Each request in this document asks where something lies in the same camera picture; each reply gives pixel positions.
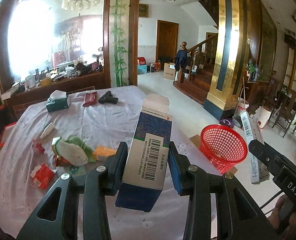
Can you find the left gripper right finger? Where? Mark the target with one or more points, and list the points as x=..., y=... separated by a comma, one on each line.
x=178, y=165

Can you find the dark blue jacket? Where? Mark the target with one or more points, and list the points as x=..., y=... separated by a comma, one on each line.
x=180, y=60

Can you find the brown red snack wrapper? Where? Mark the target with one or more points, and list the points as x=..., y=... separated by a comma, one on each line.
x=60, y=161

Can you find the wooden sideboard counter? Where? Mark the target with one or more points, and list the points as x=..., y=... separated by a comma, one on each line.
x=98, y=80

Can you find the red plastic mesh basket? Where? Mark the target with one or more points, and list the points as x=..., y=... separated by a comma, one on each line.
x=222, y=146

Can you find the blue white medicine box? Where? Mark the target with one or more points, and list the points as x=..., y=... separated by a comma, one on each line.
x=145, y=168

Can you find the orange cardboard box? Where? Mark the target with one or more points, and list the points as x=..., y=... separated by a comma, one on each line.
x=101, y=153

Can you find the white spray bottle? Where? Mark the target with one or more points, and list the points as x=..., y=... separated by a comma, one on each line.
x=47, y=131

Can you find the framed landscape painting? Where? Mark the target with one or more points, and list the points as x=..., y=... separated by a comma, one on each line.
x=143, y=10

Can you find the crumpled red pink wrapper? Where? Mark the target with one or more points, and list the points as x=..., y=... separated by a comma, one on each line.
x=37, y=146

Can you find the white green towel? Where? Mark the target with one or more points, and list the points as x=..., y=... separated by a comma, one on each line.
x=74, y=150

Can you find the green tissue box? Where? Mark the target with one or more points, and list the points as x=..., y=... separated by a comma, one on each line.
x=58, y=100

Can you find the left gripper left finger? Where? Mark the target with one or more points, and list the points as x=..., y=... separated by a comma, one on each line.
x=116, y=165

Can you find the dark red snack packet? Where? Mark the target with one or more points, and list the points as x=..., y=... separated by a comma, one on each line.
x=90, y=99

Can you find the gold black pillar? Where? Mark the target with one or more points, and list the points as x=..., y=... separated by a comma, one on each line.
x=231, y=58

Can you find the wooden dining chair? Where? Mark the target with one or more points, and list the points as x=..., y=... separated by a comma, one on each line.
x=287, y=112

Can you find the teal cartoon tissue pack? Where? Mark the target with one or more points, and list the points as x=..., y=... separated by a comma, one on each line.
x=76, y=170

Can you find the wooden staircase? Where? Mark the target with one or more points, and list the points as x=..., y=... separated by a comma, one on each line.
x=195, y=80

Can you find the brown wooden door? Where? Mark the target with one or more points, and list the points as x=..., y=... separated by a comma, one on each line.
x=166, y=39

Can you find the white plastic bucket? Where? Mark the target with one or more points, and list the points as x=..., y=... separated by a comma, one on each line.
x=241, y=106

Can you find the torn red cardboard box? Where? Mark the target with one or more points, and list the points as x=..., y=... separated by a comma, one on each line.
x=41, y=175

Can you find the brown cardboard box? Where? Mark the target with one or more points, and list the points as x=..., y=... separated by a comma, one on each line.
x=169, y=71

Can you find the bamboo painted panel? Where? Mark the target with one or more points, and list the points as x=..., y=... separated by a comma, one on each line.
x=118, y=41

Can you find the black handheld device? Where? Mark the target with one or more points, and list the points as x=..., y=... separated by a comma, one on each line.
x=108, y=98

